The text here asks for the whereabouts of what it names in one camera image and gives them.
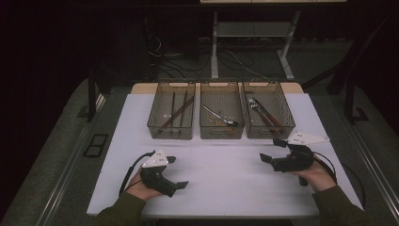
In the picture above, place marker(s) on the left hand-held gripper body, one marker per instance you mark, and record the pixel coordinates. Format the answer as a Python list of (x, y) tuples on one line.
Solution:
[(155, 179)]

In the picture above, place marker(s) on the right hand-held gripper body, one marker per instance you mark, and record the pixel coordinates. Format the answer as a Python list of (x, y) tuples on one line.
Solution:
[(295, 160)]

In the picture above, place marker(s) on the smoky transparent plastic bin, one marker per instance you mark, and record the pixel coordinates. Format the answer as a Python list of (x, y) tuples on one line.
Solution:
[(163, 106), (279, 103), (226, 100)]

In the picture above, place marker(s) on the black chopstick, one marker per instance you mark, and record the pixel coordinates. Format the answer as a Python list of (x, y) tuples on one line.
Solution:
[(185, 100), (173, 106)]

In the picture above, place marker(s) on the metal spoon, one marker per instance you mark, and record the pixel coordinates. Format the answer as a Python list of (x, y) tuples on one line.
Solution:
[(219, 117)]

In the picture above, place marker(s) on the person's left hand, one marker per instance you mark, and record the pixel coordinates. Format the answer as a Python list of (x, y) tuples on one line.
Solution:
[(138, 188)]

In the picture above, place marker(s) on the person's right hand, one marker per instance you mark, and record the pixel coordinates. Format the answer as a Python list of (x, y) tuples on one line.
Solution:
[(320, 179)]

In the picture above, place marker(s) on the black metal stand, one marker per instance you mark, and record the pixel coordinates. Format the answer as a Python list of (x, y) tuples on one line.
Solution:
[(349, 94), (91, 97)]

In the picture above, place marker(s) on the white metal desk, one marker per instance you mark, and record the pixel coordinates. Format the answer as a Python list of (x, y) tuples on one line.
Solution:
[(215, 47)]

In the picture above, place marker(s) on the metal floor rail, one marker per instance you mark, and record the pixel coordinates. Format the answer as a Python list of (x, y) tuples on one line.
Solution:
[(376, 175), (67, 175)]

